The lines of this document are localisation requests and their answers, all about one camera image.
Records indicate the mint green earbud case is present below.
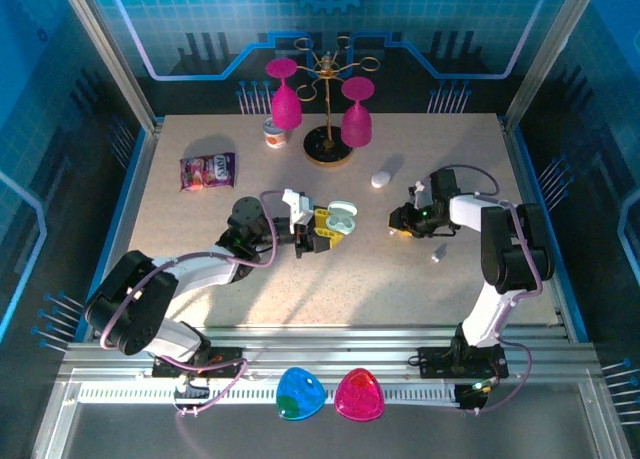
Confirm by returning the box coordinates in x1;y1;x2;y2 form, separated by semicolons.
324;200;360;237

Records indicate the purple candy bag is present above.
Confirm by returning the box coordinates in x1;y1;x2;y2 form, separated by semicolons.
178;151;238;194

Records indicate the gold wine glass rack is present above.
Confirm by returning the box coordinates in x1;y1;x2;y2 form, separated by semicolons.
292;34;382;168

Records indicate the small white yogurt cup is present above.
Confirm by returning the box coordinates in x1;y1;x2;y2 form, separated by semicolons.
262;116;291;151

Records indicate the pink wine glass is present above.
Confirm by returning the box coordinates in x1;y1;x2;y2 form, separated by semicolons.
264;56;304;131
340;75;377;150

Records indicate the blue translucent triangular box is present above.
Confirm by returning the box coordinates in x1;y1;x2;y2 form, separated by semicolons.
275;365;328;423

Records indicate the pink translucent triangular box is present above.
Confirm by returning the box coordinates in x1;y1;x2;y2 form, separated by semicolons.
333;367;387;424

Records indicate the small black controller board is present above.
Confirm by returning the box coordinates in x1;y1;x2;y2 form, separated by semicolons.
455;377;496;414

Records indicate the aluminium table side rail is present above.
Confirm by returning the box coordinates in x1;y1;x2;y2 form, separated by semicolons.
102;117;165;285
499;113;591;343

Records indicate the long aluminium base rail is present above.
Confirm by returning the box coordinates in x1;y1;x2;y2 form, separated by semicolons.
57;323;604;383

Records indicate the aluminium frame post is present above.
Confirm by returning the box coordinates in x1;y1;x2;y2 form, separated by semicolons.
503;0;604;128
54;0;164;133

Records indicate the white slotted cable duct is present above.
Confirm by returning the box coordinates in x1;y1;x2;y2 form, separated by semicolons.
77;384;459;407

